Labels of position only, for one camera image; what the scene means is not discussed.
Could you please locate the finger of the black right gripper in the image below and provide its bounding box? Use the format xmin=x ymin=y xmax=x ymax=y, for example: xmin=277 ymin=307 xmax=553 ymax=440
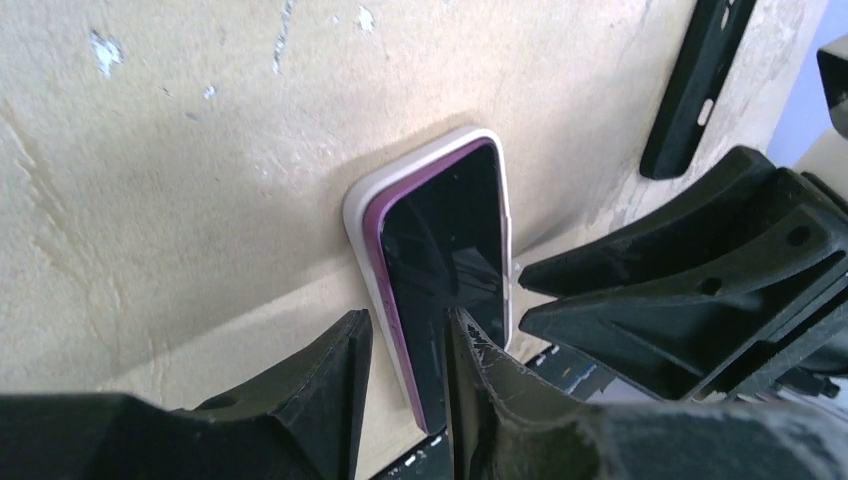
xmin=520 ymin=206 xmax=847 ymax=400
xmin=519 ymin=146 xmax=847 ymax=297

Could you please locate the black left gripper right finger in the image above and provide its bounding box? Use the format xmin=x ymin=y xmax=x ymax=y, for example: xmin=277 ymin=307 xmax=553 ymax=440
xmin=445 ymin=308 xmax=847 ymax=479

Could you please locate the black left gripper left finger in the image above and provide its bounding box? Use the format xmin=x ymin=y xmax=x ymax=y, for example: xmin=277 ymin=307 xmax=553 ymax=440
xmin=1 ymin=310 xmax=373 ymax=479

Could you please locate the black phone case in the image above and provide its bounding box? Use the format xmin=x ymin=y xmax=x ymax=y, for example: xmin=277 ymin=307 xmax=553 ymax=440
xmin=639 ymin=0 xmax=757 ymax=180

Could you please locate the purple phone black screen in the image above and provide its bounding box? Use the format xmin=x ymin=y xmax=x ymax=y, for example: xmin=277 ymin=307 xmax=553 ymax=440
xmin=362 ymin=137 xmax=510 ymax=437

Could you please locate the clear white phone case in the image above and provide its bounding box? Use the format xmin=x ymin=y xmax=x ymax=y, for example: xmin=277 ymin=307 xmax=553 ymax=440
xmin=342 ymin=125 xmax=517 ymax=439

